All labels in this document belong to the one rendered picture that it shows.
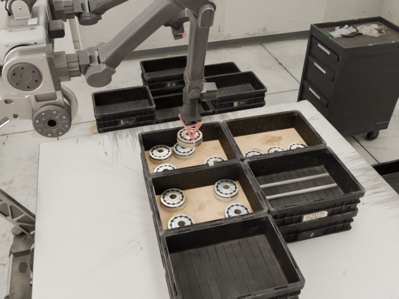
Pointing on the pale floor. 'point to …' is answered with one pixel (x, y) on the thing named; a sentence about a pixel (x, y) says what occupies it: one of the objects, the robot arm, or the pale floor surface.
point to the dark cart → (352, 76)
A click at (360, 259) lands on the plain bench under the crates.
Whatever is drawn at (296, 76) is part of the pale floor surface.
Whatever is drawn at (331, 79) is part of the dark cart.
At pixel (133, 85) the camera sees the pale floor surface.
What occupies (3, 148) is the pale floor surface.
